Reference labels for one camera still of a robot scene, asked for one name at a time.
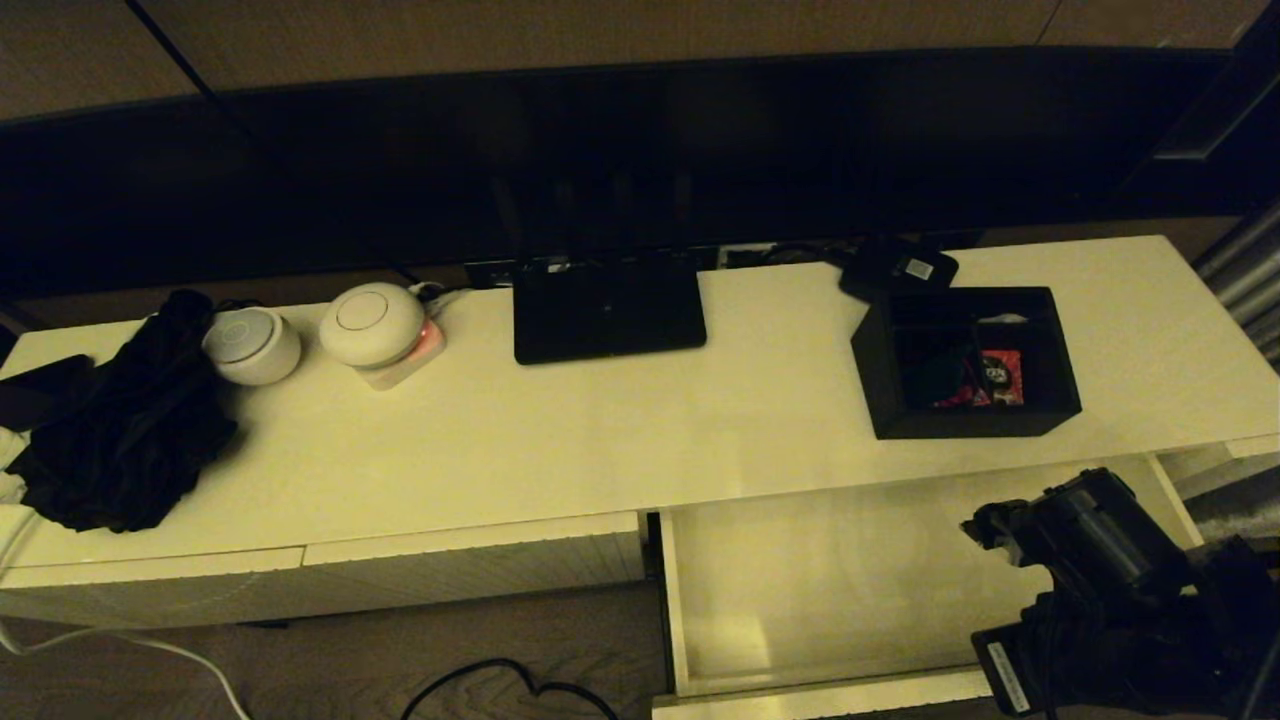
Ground white pull-out drawer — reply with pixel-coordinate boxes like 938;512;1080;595
650;452;1206;720

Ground black organizer box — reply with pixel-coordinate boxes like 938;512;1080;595
851;286;1084;441

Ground white TV cabinet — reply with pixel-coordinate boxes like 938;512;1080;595
0;233;1280;631

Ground grey fuzzy rug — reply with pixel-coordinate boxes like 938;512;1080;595
1185;468;1280;546

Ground red snack packet dark print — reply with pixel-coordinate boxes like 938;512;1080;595
975;350;1025;407

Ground black set-top box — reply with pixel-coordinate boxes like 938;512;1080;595
838;235;960;304

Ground silver vertical tubes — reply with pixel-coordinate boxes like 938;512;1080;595
1193;198;1280;373

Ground black router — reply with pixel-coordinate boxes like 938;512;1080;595
490;172;708;365

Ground pink white charging base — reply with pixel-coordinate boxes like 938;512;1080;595
352;318;447;390

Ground black television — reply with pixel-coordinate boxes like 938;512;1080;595
0;45;1280;301

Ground large white round device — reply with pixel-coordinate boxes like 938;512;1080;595
319;282;428;368

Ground small white round speaker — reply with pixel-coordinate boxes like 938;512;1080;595
202;305;302;387

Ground black crumpled cloth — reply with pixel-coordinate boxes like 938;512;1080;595
8;288;239;534

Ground black flat case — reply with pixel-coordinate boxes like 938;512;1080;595
0;354;98;433

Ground black floor cable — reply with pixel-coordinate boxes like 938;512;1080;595
400;657;623;720

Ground dark angled frame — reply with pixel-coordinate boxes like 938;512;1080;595
1118;0;1280;216

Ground thick white cable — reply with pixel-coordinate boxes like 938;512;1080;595
0;505;251;720

